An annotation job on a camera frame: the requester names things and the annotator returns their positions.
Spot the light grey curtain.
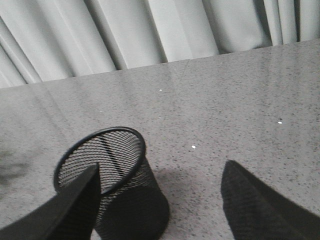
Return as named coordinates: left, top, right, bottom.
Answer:
left=0, top=0, right=320, bottom=88

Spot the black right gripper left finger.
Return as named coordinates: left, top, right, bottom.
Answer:
left=0, top=165, right=101, bottom=240

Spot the black mesh pen bucket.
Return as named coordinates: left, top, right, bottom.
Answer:
left=53, top=126, right=170, bottom=240

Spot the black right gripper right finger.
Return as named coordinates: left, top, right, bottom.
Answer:
left=220, top=160, right=320, bottom=240

